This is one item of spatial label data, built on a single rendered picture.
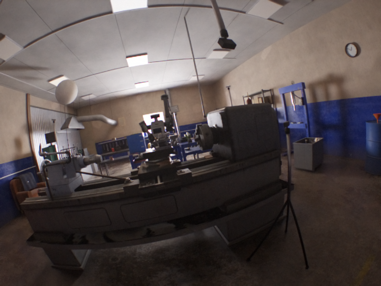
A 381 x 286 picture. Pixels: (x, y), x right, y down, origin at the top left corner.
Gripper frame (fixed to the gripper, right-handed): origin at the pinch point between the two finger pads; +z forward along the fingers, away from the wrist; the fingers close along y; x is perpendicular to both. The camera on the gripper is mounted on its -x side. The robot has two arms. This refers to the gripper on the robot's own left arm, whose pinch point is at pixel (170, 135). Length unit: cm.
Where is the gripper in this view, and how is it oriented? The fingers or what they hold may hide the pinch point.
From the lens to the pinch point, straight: 200.5
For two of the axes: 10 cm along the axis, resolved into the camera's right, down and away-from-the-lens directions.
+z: 1.9, 9.0, -4.0
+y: 9.8, -1.8, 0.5
